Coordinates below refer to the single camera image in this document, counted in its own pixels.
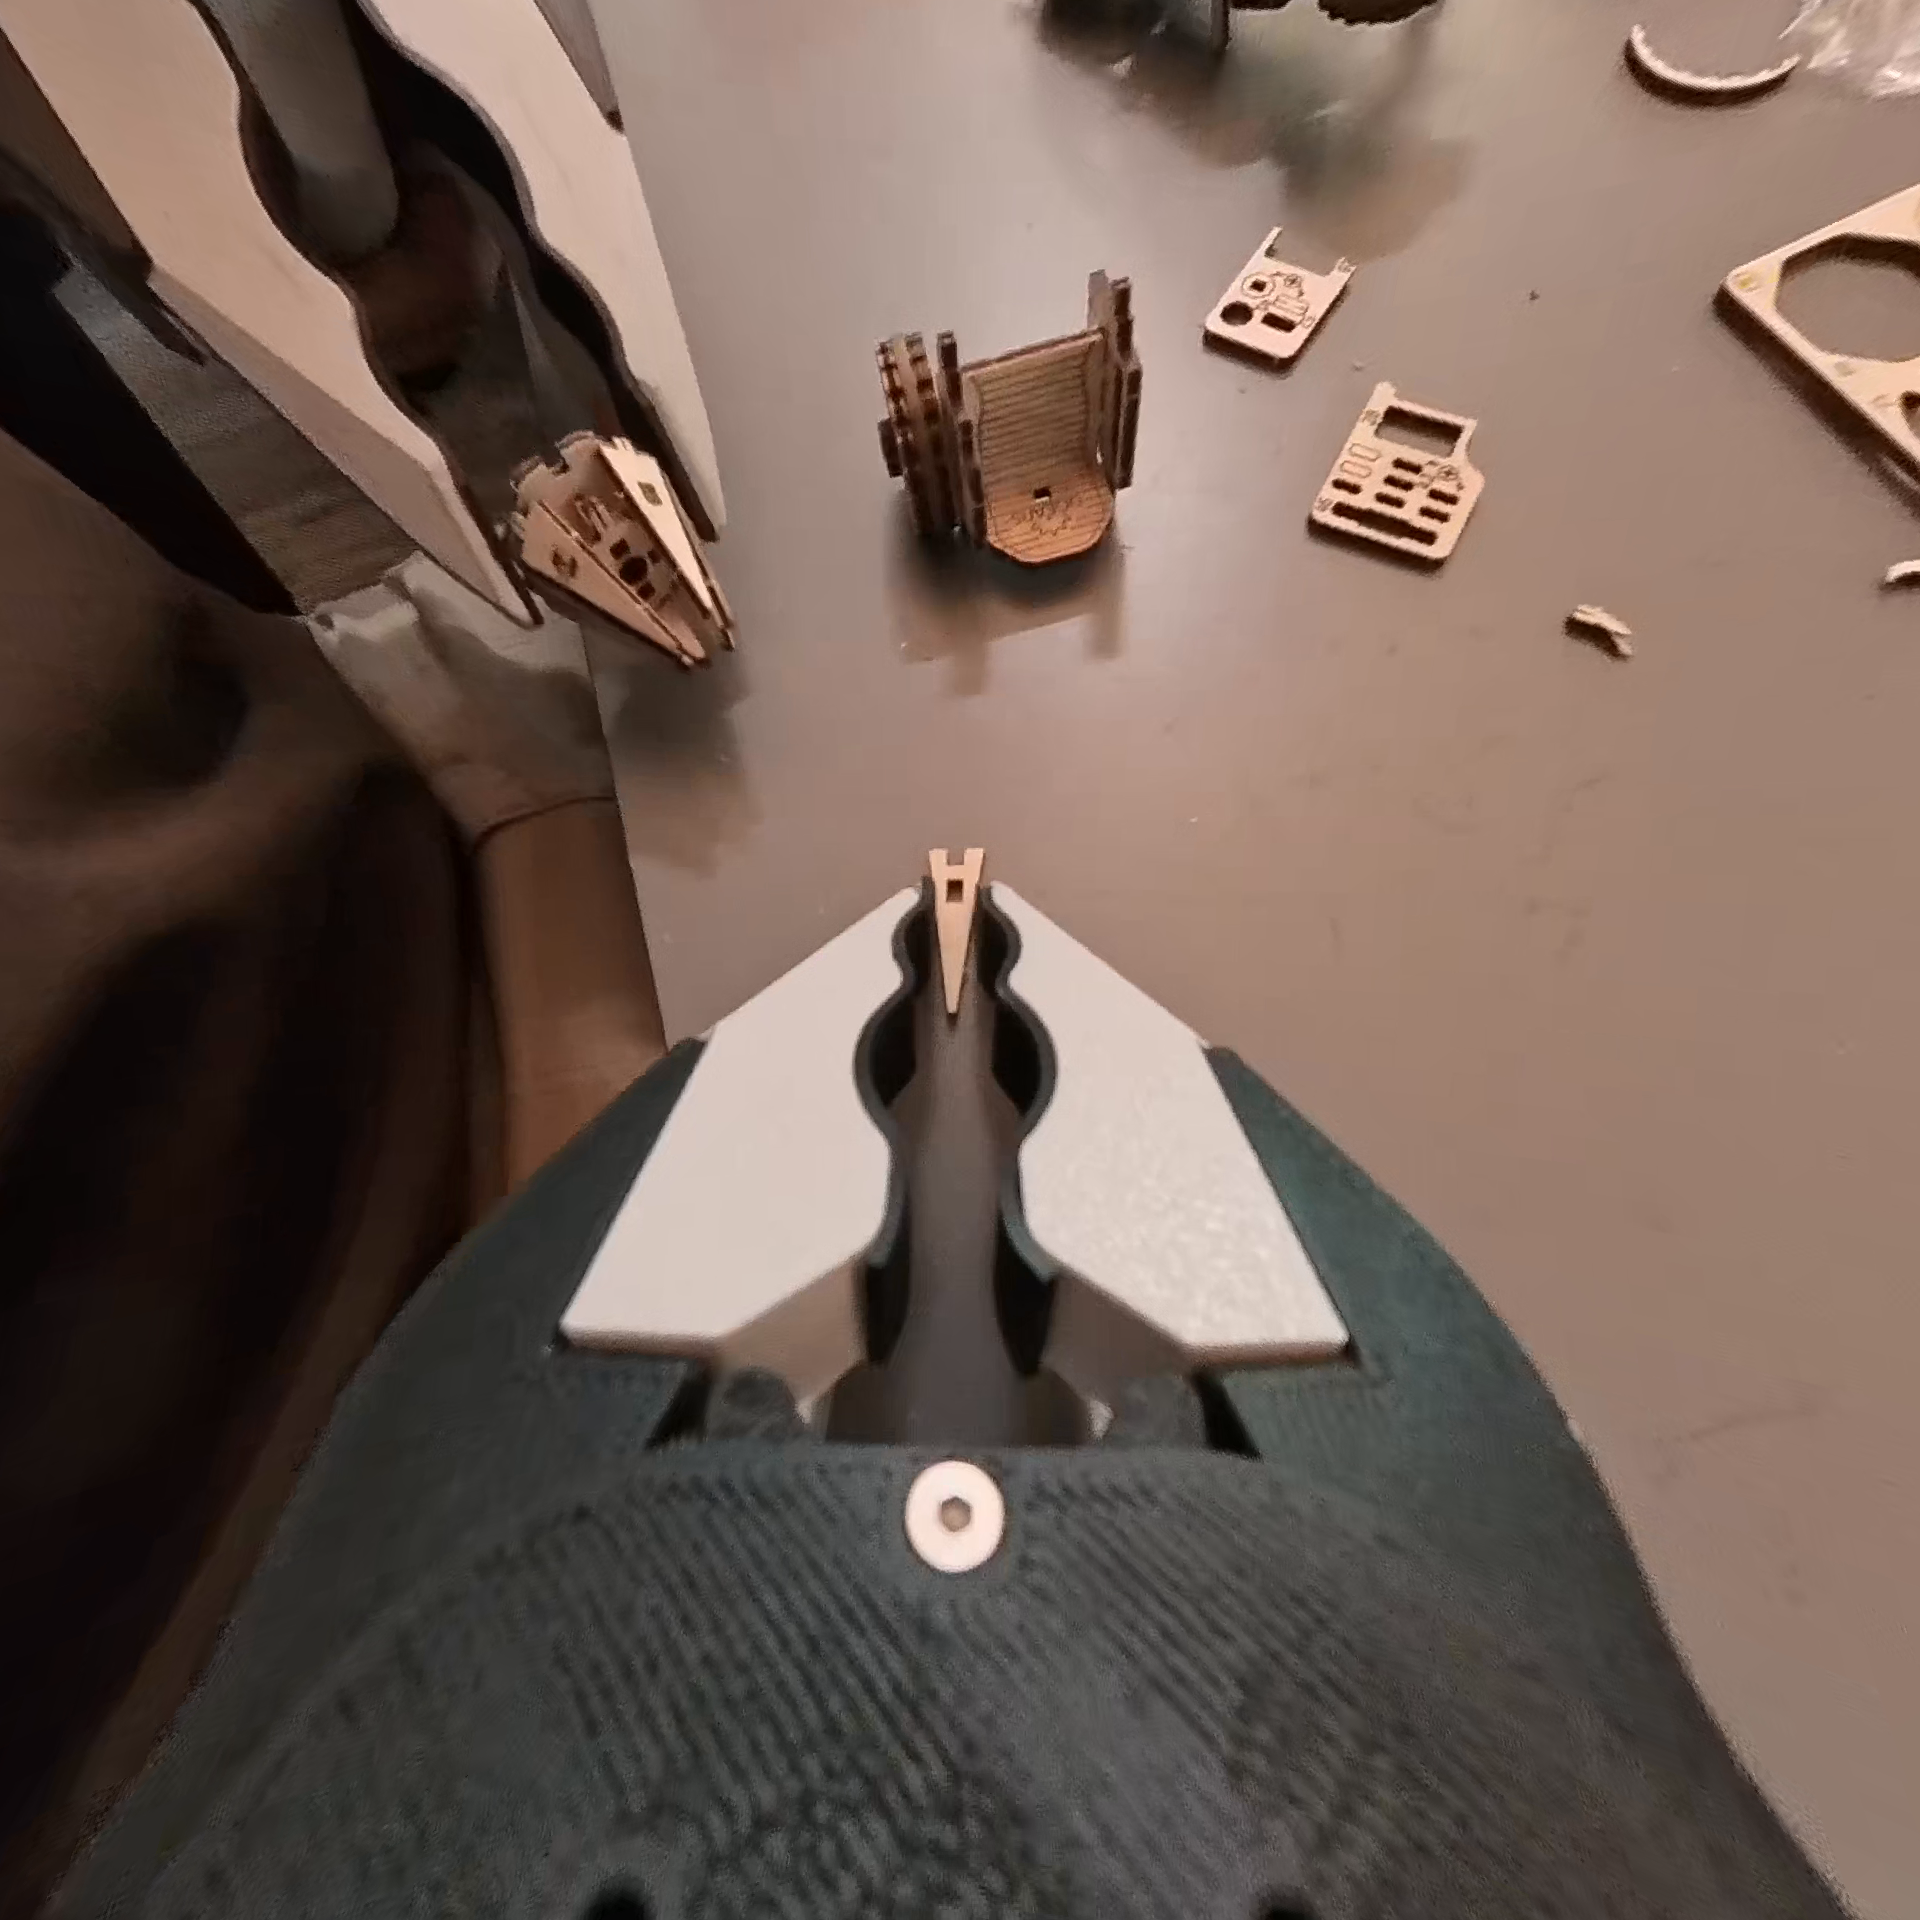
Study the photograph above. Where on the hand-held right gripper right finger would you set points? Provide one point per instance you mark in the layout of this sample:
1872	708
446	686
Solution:
1174	1185

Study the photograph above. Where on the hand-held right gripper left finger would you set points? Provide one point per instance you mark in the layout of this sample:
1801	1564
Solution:
721	1185

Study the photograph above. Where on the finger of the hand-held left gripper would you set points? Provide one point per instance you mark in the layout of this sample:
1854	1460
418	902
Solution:
301	359
578	196

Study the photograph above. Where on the small wooden wedge piece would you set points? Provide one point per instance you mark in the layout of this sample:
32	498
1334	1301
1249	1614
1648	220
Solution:
954	916

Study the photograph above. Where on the wooden cone model part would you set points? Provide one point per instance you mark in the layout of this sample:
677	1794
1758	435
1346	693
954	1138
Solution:
615	557

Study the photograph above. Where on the grey desk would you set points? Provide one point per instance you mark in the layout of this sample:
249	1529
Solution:
1349	898

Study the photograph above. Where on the person's pale shoe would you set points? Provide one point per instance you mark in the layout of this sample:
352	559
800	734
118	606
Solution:
452	693

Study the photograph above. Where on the person's brown clothing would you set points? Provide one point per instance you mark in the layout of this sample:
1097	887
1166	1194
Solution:
228	1124

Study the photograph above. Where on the small wooden sheet round hole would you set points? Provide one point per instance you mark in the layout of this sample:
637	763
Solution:
1314	286

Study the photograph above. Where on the small wooden sheet slotted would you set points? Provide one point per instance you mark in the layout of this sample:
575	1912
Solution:
1393	451

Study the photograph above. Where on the large wooden cutout sheet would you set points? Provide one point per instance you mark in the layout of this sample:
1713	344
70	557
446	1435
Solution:
1758	293

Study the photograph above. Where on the clear plastic bag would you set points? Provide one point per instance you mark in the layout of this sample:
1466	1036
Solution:
1861	46

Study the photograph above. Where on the wooden frame with wheel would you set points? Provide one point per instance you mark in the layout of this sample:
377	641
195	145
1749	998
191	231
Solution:
1037	451

